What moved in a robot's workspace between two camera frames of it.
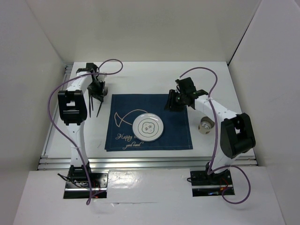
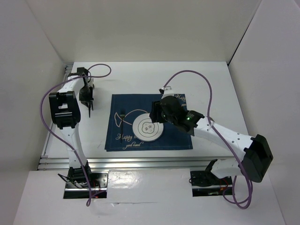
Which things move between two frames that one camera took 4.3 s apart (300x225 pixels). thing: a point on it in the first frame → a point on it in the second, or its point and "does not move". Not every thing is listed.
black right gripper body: (176, 100) → (158, 111)
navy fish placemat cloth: (123, 108) does not move
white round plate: (147, 127) does not move
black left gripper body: (96, 87) → (85, 94)
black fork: (104, 92) → (122, 115)
